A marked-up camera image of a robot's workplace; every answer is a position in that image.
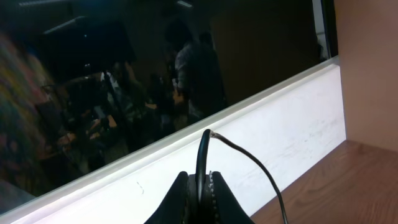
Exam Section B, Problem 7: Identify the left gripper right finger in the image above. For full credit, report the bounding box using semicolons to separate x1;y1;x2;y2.
210;172;254;224

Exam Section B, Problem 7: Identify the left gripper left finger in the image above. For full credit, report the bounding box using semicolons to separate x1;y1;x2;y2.
145;171;188;224

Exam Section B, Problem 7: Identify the black USB cable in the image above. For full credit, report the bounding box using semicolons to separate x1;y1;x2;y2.
195;128;289;224

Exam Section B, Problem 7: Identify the white window sill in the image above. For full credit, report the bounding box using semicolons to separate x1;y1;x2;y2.
1;57;346;223

